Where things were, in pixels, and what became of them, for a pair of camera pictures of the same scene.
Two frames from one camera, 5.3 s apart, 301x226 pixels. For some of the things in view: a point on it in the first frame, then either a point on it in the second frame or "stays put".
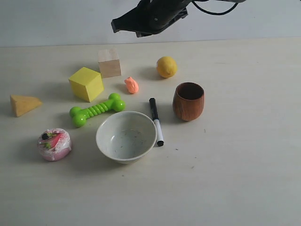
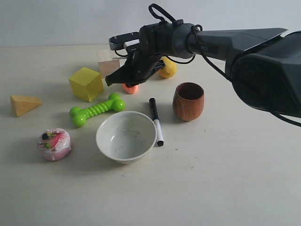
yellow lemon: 166,67 stays put
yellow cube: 86,84 stays put
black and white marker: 157,123 stays put
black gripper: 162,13 to 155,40
